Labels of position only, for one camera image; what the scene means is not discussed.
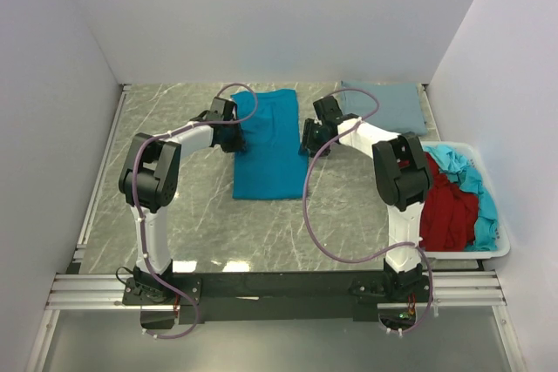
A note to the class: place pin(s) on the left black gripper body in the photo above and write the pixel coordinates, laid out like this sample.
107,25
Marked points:
234,140

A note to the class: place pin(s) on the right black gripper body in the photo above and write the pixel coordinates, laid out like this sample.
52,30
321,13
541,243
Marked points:
313,138

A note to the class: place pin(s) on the teal blue t-shirt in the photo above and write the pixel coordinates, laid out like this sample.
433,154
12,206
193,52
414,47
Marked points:
271,167

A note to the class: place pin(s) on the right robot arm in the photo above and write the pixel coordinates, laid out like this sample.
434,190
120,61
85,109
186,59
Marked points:
403,179

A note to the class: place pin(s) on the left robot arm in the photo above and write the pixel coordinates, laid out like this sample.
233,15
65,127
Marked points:
149,180

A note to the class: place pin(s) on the folded grey-blue t-shirt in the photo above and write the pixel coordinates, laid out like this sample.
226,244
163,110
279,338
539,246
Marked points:
400,110

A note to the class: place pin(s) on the light blue t-shirt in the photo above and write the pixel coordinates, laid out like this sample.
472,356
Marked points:
475,189

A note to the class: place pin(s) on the red t-shirt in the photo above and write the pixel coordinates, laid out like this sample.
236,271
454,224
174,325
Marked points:
449,214

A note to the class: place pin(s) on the black mounting beam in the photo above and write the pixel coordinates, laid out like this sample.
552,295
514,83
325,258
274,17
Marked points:
356,295

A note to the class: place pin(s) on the white plastic laundry basket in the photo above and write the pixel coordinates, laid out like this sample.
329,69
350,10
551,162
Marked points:
497,241

